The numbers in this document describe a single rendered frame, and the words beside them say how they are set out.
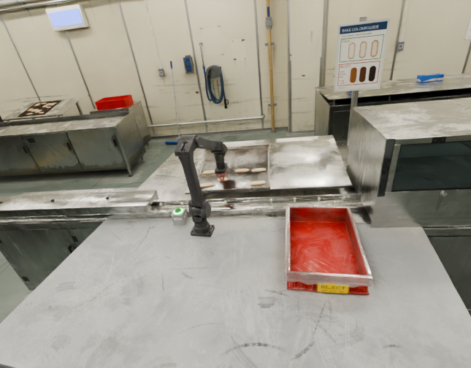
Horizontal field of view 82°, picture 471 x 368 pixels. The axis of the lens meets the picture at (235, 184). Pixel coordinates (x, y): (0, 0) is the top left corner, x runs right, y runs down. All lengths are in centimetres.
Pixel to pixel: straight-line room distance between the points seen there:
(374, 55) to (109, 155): 353
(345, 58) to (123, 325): 210
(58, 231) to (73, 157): 262
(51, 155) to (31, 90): 227
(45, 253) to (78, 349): 124
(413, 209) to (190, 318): 114
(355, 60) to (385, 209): 119
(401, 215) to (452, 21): 452
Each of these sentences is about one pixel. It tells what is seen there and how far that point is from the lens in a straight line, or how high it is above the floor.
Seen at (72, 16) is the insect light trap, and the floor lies 226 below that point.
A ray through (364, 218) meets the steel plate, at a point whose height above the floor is 82.
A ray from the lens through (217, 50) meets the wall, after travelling 514.
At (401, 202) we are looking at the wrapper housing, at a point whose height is 97.
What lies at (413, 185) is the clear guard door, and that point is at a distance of 148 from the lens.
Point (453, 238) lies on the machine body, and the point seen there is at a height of 74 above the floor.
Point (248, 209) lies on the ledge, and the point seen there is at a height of 86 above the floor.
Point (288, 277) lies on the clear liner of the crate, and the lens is 114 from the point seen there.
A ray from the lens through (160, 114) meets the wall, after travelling 564.
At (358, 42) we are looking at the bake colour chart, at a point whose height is 160.
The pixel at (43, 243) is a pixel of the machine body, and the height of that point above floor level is 63.
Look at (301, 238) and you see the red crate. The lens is 143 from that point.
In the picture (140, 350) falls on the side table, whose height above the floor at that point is 82.
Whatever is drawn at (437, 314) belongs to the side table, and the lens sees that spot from 129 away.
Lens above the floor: 177
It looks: 30 degrees down
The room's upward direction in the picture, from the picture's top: 7 degrees counter-clockwise
